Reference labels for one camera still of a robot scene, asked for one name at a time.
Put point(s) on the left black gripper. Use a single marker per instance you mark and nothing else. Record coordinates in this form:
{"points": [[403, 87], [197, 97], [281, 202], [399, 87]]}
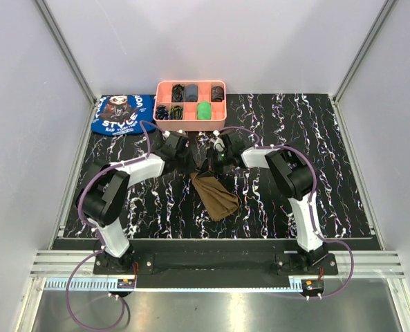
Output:
{"points": [[191, 166]]}

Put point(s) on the black yellow rolled sock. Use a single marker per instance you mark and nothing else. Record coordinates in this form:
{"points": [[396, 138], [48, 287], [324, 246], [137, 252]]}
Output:
{"points": [[178, 93]]}

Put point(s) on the blue printed t-shirt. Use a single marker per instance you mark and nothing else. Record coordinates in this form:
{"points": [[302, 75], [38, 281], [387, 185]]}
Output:
{"points": [[117, 115]]}

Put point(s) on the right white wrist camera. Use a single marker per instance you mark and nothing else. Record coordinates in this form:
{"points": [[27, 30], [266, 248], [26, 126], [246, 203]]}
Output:
{"points": [[217, 142]]}

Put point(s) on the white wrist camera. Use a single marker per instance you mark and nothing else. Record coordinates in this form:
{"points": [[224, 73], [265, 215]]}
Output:
{"points": [[179, 133], [217, 142]]}

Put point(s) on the brown cloth napkin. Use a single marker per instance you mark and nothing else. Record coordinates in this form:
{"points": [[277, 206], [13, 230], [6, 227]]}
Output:
{"points": [[217, 200]]}

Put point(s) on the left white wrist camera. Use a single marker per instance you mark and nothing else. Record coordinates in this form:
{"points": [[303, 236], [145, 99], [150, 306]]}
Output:
{"points": [[179, 133]]}

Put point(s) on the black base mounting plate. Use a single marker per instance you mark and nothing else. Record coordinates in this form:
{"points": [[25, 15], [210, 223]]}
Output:
{"points": [[218, 265]]}

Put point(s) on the aluminium frame post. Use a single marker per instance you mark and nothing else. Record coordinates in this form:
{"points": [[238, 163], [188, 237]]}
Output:
{"points": [[57, 35], [371, 36]]}

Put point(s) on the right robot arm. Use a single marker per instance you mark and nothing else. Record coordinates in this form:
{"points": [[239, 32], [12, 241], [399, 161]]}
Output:
{"points": [[293, 175]]}

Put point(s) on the grey rolled sock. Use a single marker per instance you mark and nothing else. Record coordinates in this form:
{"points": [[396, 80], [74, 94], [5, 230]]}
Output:
{"points": [[191, 93]]}

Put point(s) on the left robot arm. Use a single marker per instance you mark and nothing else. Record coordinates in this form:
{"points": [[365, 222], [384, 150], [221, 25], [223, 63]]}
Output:
{"points": [[105, 188]]}

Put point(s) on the dark patterned rolled sock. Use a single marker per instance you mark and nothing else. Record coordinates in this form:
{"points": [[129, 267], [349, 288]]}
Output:
{"points": [[217, 94]]}

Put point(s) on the left aluminium frame post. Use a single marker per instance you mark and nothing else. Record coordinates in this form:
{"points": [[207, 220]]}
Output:
{"points": [[57, 35]]}

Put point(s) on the right aluminium frame post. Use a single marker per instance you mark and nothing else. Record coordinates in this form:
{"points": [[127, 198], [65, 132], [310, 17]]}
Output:
{"points": [[371, 36]]}

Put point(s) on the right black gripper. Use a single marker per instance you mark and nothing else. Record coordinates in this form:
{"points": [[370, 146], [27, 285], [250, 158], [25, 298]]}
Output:
{"points": [[209, 165]]}

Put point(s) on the pink compartment tray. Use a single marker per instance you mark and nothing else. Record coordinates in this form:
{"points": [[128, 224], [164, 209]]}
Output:
{"points": [[190, 121]]}

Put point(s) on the black marble pattern mat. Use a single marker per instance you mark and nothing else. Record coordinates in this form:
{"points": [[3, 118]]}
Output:
{"points": [[170, 208]]}

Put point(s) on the green rolled sock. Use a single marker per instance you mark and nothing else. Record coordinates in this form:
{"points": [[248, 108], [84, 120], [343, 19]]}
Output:
{"points": [[204, 111]]}

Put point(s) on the black blue rolled sock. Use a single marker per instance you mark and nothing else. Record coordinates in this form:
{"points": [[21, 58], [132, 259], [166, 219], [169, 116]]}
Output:
{"points": [[162, 112]]}

